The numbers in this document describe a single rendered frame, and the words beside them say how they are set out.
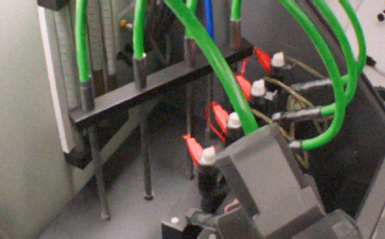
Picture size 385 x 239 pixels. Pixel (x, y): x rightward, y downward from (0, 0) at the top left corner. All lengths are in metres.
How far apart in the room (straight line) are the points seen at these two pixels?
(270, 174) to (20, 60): 0.53
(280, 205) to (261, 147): 0.05
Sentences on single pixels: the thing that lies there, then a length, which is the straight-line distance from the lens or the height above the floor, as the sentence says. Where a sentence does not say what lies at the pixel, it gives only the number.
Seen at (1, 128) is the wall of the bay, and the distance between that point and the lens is 0.94.
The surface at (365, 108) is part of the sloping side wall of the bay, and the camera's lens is 1.12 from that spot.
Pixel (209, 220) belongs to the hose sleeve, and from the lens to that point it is 0.76.
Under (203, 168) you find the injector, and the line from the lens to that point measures 0.87.
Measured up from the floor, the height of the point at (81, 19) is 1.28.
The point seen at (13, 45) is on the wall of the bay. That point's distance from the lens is 0.89.
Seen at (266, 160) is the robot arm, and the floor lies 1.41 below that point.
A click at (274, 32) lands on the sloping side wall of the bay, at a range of 1.10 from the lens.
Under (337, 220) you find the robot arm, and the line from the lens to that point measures 0.44.
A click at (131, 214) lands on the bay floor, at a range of 1.16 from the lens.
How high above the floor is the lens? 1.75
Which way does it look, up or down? 45 degrees down
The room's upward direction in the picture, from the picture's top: 3 degrees counter-clockwise
